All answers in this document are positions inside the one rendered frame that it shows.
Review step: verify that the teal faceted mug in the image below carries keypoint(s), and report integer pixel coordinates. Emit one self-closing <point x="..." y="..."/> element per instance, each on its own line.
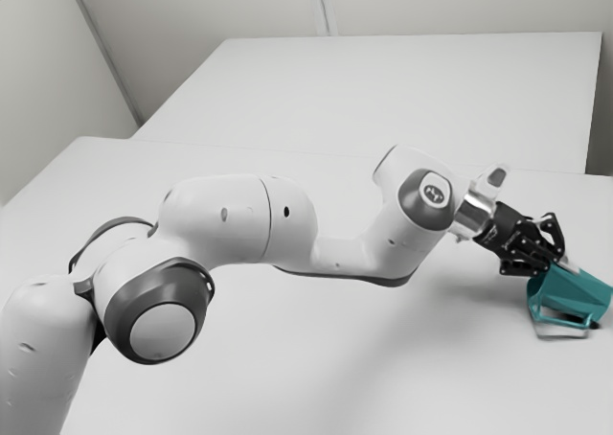
<point x="570" y="296"/>

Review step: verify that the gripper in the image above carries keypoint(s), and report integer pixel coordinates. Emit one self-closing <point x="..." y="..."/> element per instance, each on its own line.
<point x="500" y="230"/>

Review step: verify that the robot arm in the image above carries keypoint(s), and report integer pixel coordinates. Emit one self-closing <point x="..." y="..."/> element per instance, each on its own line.
<point x="225" y="234"/>

